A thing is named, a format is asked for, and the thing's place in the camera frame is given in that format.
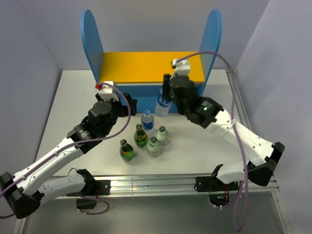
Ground Pocari Sweat bottle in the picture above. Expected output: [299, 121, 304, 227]
[155, 89, 172, 117]
[141, 110, 154, 131]

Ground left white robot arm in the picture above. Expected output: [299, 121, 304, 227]
[0, 93, 137, 219]

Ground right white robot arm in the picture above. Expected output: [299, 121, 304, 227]
[162, 74, 285, 190]

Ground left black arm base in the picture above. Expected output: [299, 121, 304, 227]
[67, 168, 111, 211]

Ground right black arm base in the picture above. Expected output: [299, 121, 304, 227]
[194, 176, 239, 210]

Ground blue and yellow wooden shelf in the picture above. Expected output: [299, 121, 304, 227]
[80, 9, 222, 113]

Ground rear green Perrier bottle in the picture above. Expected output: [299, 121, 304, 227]
[134, 124, 148, 148]

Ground green perrier bottle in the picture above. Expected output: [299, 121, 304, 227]
[119, 139, 135, 162]
[134, 124, 148, 148]

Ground rear clear glass bottle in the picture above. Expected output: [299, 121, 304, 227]
[155, 126, 168, 146]

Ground clear glass bottle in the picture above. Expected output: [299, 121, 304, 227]
[155, 126, 168, 146]
[147, 136, 161, 158]

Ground front green Perrier bottle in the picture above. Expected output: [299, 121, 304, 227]
[119, 139, 135, 162]

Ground front clear glass bottle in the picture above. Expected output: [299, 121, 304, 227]
[147, 136, 161, 158]

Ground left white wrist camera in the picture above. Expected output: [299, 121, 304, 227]
[95, 82, 119, 101]

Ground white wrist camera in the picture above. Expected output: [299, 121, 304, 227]
[171, 58, 191, 78]
[95, 82, 119, 101]

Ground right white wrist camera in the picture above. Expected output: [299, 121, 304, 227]
[171, 58, 191, 78]

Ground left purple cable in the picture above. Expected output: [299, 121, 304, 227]
[0, 82, 130, 219]

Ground purple cable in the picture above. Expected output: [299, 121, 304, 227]
[0, 82, 130, 219]
[176, 51, 250, 232]

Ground aluminium front rail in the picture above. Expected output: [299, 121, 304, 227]
[46, 173, 280, 198]

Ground aluminium rail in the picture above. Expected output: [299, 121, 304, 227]
[226, 70, 293, 234]
[46, 173, 280, 198]

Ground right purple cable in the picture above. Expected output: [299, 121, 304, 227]
[176, 51, 250, 232]

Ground aluminium right side rail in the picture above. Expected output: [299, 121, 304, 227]
[226, 70, 293, 234]

